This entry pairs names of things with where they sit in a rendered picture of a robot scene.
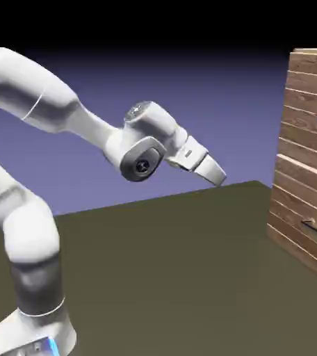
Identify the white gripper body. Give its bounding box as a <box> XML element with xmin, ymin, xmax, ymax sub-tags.
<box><xmin>193</xmin><ymin>153</ymin><xmax>227</xmax><ymax>186</ymax></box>

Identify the wooden drawer front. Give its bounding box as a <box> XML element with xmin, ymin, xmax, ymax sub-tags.
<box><xmin>277</xmin><ymin>51</ymin><xmax>317</xmax><ymax>177</ymax></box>
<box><xmin>266</xmin><ymin>153</ymin><xmax>317</xmax><ymax>287</ymax></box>

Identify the brown wooden cabinet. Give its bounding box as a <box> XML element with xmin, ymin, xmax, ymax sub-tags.
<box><xmin>266</xmin><ymin>47</ymin><xmax>317</xmax><ymax>288</ymax></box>

